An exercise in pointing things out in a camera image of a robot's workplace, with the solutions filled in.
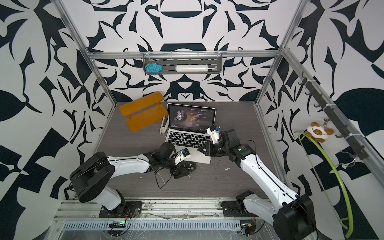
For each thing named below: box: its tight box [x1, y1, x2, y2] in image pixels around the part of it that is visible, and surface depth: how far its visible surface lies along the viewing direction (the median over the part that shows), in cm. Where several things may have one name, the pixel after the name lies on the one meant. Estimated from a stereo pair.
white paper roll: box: [175, 64, 208, 73], surface depth 92 cm
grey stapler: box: [159, 115, 169, 135], surface depth 106 cm
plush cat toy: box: [304, 121, 335, 143], surface depth 61 cm
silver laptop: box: [165, 103, 216, 165], surface depth 98 cm
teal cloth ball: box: [145, 62, 163, 75], surface depth 93 cm
